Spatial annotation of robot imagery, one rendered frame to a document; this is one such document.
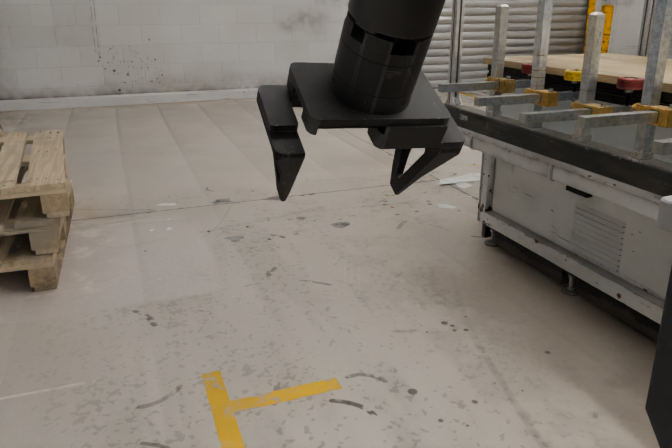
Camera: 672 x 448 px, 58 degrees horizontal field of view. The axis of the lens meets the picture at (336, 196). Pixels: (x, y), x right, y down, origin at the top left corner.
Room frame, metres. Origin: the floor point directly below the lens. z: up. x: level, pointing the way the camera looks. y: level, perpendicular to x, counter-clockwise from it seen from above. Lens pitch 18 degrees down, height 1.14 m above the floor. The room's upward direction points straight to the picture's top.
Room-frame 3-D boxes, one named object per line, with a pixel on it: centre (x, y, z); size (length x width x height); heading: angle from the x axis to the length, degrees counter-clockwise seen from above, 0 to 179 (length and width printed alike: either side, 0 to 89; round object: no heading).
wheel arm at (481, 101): (2.14, -0.69, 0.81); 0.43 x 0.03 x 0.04; 111
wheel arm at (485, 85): (2.38, -0.60, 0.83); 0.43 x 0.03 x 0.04; 111
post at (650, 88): (1.73, -0.91, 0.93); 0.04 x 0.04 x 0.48; 21
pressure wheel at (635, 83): (1.98, -0.96, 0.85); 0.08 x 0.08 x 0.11
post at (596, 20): (1.97, -0.82, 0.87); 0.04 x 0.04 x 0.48; 21
